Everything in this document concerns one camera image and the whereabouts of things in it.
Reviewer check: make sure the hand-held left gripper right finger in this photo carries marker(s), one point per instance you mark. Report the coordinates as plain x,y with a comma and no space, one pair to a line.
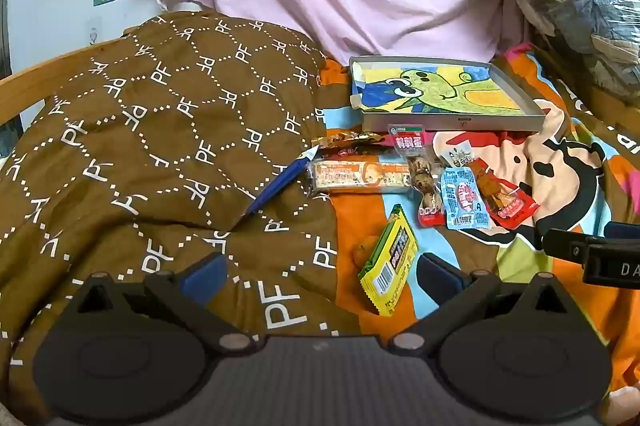
435,276

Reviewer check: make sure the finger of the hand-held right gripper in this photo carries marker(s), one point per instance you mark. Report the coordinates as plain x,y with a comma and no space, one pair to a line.
562,243
622,230

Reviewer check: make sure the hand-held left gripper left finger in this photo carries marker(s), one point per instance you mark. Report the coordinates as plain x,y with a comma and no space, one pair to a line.
205,278

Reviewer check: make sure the yellow green snack packet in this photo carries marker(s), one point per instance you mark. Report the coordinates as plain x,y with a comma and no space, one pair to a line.
390,266

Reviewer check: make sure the small orange tangerine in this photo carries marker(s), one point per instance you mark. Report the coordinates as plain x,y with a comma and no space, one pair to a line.
361,255

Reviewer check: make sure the light blue snack packet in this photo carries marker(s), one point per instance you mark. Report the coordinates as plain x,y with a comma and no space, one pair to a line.
465,198

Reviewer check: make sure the quail egg packet red label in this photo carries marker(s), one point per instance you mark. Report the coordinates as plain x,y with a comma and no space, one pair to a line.
422,186

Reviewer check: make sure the dark blue snack packet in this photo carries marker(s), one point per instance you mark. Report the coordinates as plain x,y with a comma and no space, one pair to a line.
280,186

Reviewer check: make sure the orange white rice bar packet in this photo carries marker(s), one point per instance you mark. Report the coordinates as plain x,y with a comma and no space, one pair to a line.
360,176

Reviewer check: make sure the grey shallow box cartoon lining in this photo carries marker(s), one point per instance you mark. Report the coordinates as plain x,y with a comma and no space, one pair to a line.
450,124

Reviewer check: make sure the gold snack packet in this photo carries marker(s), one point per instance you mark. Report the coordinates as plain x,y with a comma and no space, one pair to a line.
362,137

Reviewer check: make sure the colourful cartoon printed bedsheet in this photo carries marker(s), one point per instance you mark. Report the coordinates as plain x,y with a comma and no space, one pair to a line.
565,155

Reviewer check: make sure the small white snack packet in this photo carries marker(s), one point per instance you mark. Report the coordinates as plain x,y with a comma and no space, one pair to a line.
457,154

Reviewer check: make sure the dark snack packet red label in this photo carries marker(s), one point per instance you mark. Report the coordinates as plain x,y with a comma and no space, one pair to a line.
350,150

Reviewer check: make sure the brown patterned quilt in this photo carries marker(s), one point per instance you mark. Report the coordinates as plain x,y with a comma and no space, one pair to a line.
150,105

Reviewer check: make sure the wooden bed frame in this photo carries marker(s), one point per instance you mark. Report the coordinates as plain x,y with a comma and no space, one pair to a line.
20,105

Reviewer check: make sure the white wall hook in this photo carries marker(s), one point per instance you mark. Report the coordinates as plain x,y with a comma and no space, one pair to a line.
93,33

